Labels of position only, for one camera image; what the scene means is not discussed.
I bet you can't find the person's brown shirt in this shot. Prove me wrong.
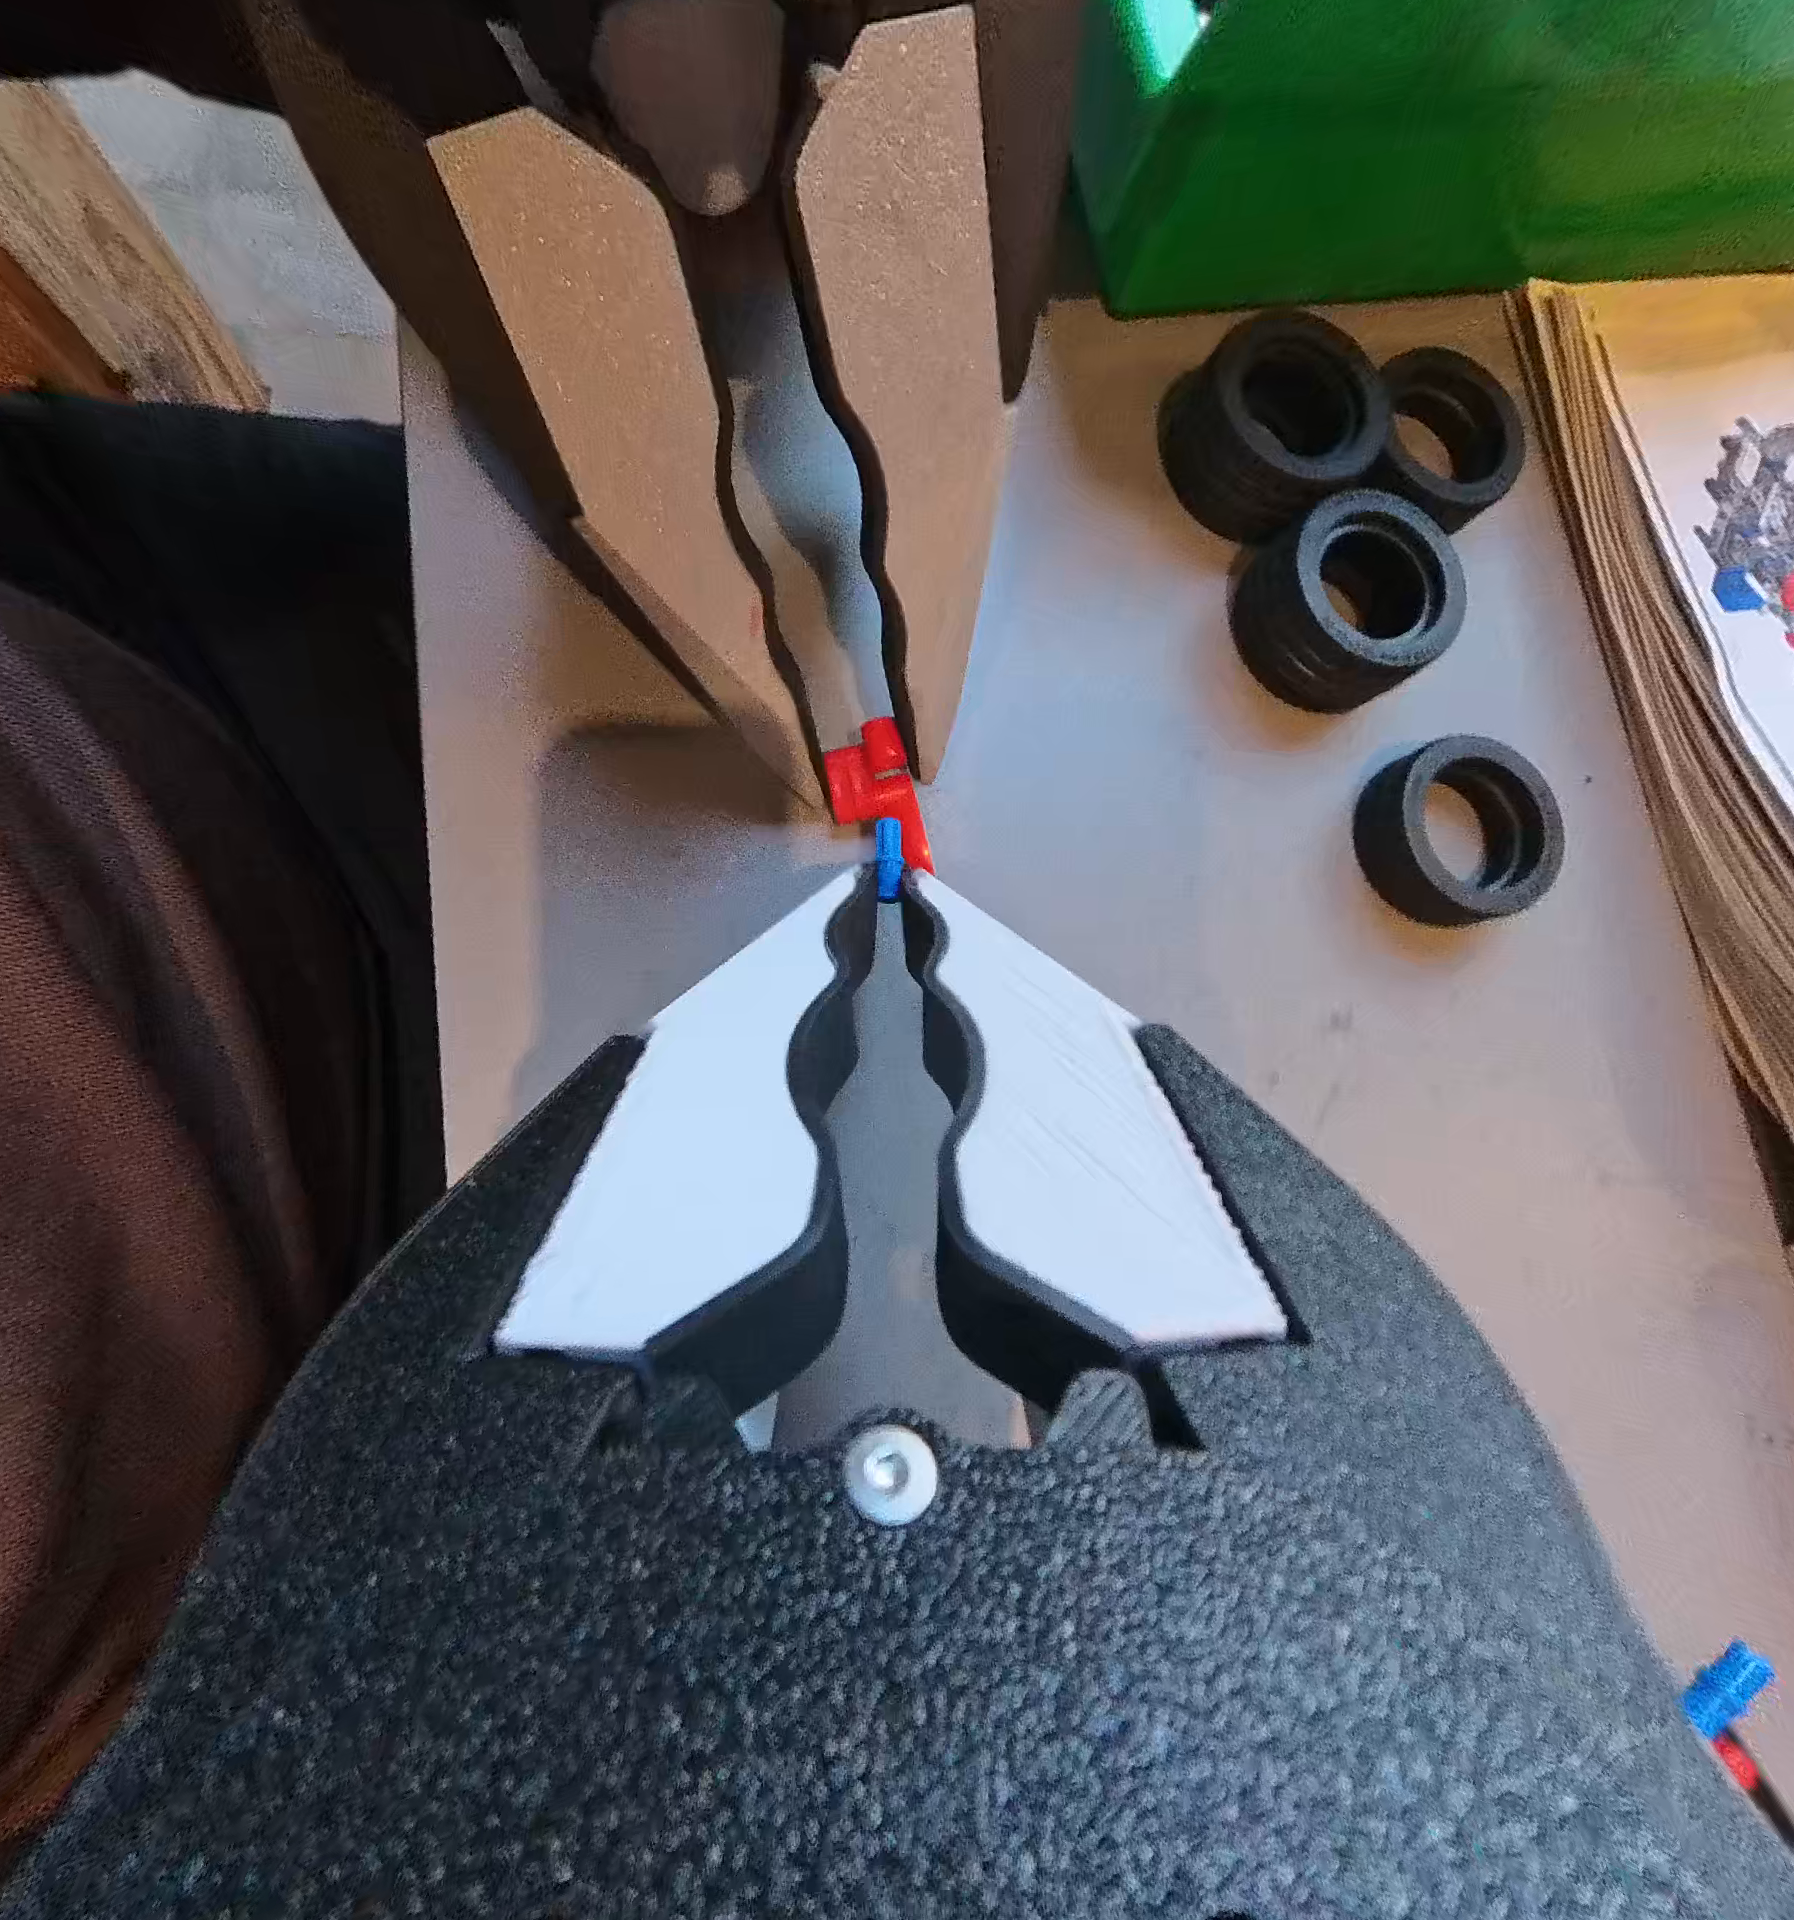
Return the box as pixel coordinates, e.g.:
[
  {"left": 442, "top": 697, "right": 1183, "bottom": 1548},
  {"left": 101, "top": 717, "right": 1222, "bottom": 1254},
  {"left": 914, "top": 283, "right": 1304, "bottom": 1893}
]
[{"left": 0, "top": 547, "right": 388, "bottom": 1920}]

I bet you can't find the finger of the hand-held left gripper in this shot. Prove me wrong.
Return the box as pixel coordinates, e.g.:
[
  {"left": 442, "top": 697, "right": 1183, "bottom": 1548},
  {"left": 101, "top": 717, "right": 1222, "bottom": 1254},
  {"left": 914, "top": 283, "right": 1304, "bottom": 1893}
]
[
  {"left": 779, "top": 0, "right": 1022, "bottom": 789},
  {"left": 424, "top": 121, "right": 827, "bottom": 814}
]

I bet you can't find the open instruction booklet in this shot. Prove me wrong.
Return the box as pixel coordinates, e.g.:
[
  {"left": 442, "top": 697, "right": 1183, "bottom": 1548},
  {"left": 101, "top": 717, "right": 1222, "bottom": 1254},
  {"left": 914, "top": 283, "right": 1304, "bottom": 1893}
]
[{"left": 1503, "top": 277, "right": 1794, "bottom": 1293}]

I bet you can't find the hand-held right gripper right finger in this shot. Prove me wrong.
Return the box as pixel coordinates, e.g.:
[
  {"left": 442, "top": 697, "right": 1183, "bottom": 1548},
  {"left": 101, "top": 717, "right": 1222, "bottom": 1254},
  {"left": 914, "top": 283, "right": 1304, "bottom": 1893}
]
[{"left": 905, "top": 873, "right": 1288, "bottom": 1413}]

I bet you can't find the green plastic bin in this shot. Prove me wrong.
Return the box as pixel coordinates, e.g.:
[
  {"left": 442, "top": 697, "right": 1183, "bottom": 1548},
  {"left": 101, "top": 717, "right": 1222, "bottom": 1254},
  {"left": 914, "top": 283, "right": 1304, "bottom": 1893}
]
[{"left": 1068, "top": 0, "right": 1794, "bottom": 319}]

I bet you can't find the wooden workbench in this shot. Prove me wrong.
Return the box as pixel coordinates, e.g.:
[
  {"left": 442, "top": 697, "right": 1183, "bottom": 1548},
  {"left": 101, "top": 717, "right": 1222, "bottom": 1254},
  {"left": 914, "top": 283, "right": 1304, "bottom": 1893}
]
[{"left": 0, "top": 80, "right": 268, "bottom": 407}]

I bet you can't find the grey desk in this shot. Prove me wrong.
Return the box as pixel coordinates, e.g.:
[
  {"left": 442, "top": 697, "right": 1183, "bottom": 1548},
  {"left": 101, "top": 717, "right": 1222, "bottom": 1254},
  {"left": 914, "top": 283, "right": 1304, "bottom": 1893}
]
[{"left": 395, "top": 284, "right": 1794, "bottom": 1920}]

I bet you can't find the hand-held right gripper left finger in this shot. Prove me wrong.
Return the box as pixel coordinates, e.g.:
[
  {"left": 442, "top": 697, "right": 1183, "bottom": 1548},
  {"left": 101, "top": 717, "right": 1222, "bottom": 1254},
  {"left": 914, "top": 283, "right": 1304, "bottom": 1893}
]
[{"left": 495, "top": 867, "right": 882, "bottom": 1413}]

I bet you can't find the toy brick race car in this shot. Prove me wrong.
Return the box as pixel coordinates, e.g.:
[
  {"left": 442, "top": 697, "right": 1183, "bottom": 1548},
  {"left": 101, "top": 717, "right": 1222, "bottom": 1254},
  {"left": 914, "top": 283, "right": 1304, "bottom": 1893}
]
[{"left": 1682, "top": 1640, "right": 1794, "bottom": 1877}]

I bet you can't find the red brick connector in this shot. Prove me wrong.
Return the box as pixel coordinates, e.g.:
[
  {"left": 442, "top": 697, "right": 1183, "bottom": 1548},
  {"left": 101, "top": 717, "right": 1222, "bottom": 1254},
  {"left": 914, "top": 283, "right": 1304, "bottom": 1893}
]
[{"left": 821, "top": 717, "right": 916, "bottom": 827}]

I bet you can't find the black rubber tyre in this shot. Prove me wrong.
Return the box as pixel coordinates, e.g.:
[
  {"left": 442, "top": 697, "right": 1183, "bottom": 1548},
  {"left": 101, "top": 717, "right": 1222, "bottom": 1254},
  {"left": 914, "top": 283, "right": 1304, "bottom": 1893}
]
[
  {"left": 1376, "top": 347, "right": 1531, "bottom": 533},
  {"left": 1352, "top": 735, "right": 1566, "bottom": 924},
  {"left": 1231, "top": 490, "right": 1469, "bottom": 715},
  {"left": 1155, "top": 310, "right": 1394, "bottom": 544}
]

